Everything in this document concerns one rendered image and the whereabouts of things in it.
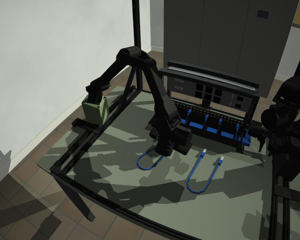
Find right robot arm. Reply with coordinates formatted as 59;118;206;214
86;46;193;157

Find black patch panel rack frame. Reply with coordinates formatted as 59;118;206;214
158;60;260;138

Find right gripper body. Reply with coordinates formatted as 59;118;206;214
149;127;193;155

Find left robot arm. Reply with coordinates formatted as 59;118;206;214
261;75;300;158

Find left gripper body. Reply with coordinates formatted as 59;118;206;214
248;120;300;155

